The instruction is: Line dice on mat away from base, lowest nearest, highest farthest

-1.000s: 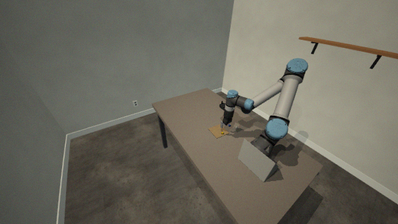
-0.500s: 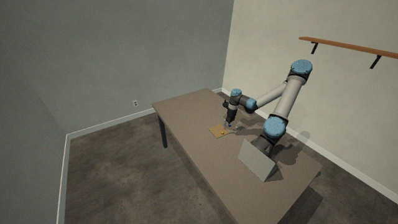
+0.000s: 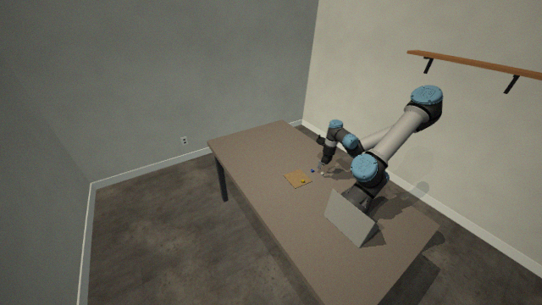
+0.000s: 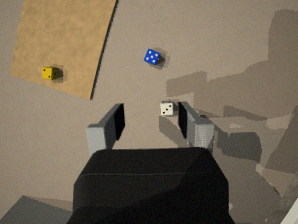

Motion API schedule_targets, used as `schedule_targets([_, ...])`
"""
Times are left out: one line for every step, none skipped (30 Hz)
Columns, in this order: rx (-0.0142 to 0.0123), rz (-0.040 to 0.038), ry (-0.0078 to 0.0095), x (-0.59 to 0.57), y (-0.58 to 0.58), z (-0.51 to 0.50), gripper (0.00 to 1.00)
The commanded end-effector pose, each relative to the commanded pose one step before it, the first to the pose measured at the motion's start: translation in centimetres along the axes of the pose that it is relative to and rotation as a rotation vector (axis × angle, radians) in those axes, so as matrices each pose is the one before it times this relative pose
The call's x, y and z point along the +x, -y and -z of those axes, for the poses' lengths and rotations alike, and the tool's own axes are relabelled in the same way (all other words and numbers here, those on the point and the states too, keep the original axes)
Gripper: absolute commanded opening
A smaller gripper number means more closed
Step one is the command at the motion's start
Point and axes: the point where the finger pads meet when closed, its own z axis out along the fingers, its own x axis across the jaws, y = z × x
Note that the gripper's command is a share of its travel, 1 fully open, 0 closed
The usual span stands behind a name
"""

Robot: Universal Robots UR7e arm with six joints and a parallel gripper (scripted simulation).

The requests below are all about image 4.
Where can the tan square mat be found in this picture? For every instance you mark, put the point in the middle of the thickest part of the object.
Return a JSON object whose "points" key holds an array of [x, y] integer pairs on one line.
{"points": [[66, 34]]}

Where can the blue die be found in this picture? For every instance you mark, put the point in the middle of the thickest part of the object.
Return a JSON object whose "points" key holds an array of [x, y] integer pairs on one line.
{"points": [[151, 56]]}

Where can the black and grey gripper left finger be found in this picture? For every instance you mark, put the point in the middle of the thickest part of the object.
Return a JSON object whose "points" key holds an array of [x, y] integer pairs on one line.
{"points": [[109, 129]]}

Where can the yellow die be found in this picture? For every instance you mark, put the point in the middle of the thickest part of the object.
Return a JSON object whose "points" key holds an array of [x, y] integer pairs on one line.
{"points": [[49, 73]]}

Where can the white die with black pips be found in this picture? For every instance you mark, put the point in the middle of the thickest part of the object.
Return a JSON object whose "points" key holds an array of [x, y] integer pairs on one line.
{"points": [[166, 108]]}

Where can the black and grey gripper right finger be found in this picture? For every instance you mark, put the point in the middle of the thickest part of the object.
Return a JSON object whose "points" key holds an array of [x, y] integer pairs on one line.
{"points": [[199, 133]]}

